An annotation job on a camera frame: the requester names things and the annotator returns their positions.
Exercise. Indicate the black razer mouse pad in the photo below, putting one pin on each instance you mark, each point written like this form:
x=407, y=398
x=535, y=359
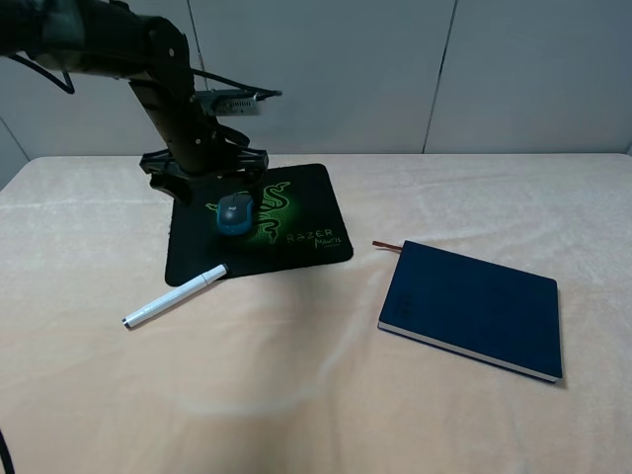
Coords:
x=299, y=225

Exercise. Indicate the blue black computer mouse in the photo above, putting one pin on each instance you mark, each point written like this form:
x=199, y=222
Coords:
x=234, y=215

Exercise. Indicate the dark blue notebook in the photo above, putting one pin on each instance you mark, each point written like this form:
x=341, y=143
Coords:
x=497, y=315

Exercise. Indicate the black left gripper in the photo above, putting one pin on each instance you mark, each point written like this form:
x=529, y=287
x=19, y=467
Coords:
x=200, y=149

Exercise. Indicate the white marker pen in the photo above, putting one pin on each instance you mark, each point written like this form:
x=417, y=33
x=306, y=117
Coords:
x=174, y=297

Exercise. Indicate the brown ribbon bookmark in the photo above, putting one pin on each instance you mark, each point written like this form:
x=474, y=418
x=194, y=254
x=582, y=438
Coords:
x=382, y=246

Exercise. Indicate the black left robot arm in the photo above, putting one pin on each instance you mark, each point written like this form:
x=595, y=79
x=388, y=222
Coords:
x=105, y=38

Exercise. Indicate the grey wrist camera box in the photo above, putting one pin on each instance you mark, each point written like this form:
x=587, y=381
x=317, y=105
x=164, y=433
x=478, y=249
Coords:
x=233, y=102

